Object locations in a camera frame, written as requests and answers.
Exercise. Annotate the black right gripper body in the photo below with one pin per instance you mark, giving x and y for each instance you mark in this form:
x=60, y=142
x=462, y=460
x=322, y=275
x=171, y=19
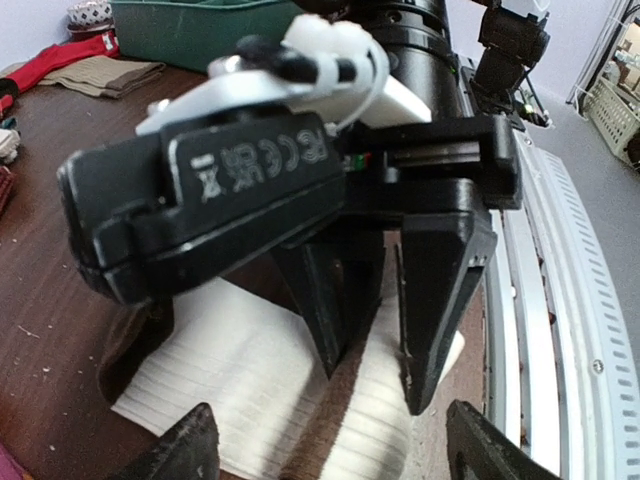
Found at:
x=450, y=165

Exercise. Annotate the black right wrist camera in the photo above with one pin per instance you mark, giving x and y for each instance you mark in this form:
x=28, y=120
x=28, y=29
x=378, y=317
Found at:
x=161, y=214

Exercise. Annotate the maroon sock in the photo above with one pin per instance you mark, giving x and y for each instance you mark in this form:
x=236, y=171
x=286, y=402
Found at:
x=7, y=181

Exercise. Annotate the tan and brown ribbed sock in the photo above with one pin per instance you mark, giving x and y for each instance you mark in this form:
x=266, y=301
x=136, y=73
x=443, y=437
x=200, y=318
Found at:
x=102, y=76

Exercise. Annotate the red and cream lace sock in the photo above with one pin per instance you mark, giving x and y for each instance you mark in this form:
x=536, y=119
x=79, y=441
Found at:
x=10, y=141

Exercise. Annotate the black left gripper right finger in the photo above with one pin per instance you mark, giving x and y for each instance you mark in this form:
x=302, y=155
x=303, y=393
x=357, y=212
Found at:
x=476, y=449

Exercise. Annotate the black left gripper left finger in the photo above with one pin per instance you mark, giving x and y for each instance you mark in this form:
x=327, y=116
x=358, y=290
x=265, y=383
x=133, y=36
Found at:
x=188, y=450

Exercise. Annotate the patterned white ceramic bowl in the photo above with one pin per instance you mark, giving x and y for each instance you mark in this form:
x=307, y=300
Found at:
x=90, y=13

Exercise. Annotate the long red sock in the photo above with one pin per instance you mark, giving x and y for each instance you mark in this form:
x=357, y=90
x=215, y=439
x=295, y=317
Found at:
x=56, y=57

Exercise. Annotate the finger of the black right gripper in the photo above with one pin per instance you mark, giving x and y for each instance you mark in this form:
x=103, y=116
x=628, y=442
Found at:
x=336, y=287
x=441, y=261

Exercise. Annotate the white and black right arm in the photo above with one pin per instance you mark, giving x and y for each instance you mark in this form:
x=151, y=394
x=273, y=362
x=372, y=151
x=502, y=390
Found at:
x=416, y=38

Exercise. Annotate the black red yellow argyle sock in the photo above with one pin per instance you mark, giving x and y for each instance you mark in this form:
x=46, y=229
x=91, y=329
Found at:
x=5, y=100

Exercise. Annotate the green plastic divided organizer tray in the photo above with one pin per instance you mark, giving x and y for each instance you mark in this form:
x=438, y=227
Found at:
x=191, y=34

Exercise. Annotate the dark red round plate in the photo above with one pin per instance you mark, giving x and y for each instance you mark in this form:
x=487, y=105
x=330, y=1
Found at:
x=77, y=29

